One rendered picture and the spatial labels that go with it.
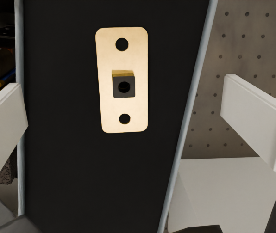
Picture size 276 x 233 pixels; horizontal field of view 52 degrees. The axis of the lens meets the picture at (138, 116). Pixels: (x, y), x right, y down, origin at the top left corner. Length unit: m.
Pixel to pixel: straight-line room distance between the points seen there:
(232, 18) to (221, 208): 0.44
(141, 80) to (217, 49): 0.53
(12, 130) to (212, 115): 0.66
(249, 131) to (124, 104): 0.10
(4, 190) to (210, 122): 0.56
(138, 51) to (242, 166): 0.66
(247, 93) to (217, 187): 0.58
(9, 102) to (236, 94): 0.13
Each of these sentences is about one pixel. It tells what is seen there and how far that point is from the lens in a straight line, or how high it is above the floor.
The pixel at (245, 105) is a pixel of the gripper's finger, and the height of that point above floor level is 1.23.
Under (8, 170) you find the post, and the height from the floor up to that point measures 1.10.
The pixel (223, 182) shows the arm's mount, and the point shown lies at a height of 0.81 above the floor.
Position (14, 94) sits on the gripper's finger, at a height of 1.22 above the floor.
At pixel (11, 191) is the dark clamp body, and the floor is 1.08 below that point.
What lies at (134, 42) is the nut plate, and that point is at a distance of 0.21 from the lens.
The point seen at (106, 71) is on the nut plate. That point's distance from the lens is 0.22.
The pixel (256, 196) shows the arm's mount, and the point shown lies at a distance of 0.74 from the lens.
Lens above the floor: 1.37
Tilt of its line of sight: 66 degrees down
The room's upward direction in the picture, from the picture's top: 165 degrees clockwise
